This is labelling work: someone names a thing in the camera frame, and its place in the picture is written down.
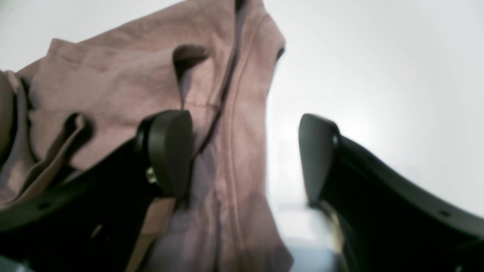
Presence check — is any mauve T-shirt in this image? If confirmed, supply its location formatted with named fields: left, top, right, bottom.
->
left=1, top=0, right=293, bottom=272

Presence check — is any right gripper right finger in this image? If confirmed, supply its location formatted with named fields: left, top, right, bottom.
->
left=298, top=113, right=484, bottom=272

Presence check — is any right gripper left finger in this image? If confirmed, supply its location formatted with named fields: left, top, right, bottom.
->
left=1, top=110, right=194, bottom=272

